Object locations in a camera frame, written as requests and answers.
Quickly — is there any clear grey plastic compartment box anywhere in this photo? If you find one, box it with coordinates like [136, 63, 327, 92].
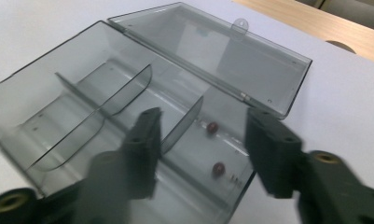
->
[0, 1, 313, 224]

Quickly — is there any small black screw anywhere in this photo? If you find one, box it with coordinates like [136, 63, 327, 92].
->
[205, 121, 220, 135]

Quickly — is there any small dark red bead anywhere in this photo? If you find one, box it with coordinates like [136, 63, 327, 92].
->
[211, 161, 227, 179]

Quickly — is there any light wooden table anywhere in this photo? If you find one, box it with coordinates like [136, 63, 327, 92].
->
[231, 0, 374, 66]

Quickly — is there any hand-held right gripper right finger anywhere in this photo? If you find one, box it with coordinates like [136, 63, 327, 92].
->
[244, 106, 374, 224]

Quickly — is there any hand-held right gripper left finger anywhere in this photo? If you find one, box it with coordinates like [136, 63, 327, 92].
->
[72, 106, 163, 224]

